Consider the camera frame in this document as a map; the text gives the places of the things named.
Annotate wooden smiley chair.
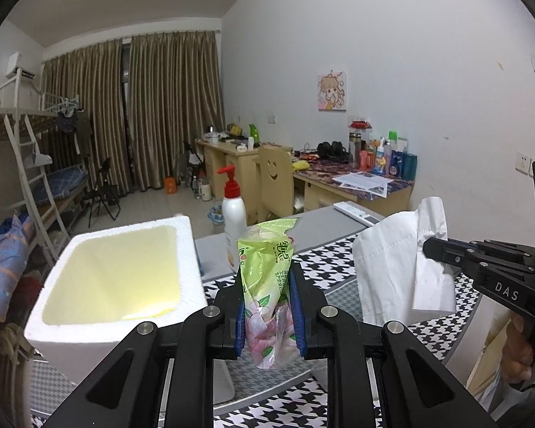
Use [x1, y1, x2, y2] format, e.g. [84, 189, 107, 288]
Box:
[250, 145, 295, 224]

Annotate hanging dark clothes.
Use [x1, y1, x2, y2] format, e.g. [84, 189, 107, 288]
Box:
[56, 111, 94, 157]

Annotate brown curtain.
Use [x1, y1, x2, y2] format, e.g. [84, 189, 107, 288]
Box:
[42, 38, 130, 192]
[129, 30, 226, 190]

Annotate white metal bunk bed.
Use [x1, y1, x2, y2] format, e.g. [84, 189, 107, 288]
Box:
[0, 76, 94, 272]

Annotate blue striped mattress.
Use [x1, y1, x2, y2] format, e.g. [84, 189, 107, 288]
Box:
[45, 165, 90, 199]

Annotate cartoon wall poster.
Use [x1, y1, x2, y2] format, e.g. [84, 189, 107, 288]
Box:
[317, 71, 347, 111]

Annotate blue plaid quilt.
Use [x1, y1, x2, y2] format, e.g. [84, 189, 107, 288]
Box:
[0, 214, 32, 322]

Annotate wooden desk with patterned cover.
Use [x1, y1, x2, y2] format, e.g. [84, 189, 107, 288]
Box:
[292, 160, 415, 219]

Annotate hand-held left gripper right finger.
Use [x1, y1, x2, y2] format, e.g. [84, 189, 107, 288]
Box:
[287, 261, 495, 428]

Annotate white tissue paper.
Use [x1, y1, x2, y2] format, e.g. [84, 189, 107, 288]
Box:
[352, 196, 458, 325]

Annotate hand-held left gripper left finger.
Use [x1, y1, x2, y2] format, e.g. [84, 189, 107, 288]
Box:
[45, 272, 250, 428]

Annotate cluster of toiletry bottles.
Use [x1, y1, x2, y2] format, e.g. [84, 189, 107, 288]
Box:
[347, 116, 419, 179]

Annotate printed paper sheets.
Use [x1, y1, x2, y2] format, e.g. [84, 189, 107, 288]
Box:
[332, 170, 393, 198]

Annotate green plastic tissue packet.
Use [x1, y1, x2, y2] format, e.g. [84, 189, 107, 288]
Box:
[235, 216, 301, 370]

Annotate houndstooth table cloth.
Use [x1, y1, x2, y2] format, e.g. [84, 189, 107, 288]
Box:
[27, 232, 482, 428]

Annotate white foam box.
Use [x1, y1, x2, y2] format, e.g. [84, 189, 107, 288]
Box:
[23, 215, 237, 404]

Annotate small trash bin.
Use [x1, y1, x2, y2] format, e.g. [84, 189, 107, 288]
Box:
[207, 207, 226, 235]

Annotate white bed ladder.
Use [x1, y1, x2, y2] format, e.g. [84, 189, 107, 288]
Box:
[4, 111, 70, 268]

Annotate white remote control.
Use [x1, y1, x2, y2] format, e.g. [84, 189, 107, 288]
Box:
[333, 202, 384, 227]

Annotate red bag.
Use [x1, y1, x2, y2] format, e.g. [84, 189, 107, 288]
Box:
[15, 276, 41, 317]

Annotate white air conditioner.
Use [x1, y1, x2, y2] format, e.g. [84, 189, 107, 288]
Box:
[6, 52, 35, 76]

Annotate white pump lotion bottle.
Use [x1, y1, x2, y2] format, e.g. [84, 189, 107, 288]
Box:
[217, 165, 249, 272]

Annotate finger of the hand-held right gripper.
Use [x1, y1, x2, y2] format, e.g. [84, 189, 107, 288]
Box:
[423, 237, 535, 259]
[426, 255, 535, 277]

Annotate black folding chair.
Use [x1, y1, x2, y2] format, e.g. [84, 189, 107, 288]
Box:
[87, 158, 121, 228]

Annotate beige cloth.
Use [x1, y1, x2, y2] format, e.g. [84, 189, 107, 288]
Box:
[0, 321, 32, 357]

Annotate person's right hand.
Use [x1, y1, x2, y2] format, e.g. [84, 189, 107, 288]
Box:
[500, 312, 535, 383]

